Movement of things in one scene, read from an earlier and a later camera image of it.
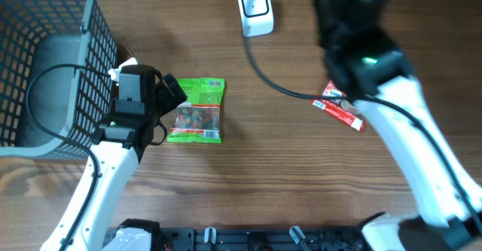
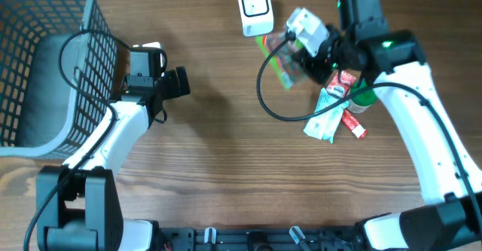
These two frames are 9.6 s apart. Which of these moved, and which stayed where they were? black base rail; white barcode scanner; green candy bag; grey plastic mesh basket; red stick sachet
Moved: green candy bag; red stick sachet
Stayed: grey plastic mesh basket; black base rail; white barcode scanner
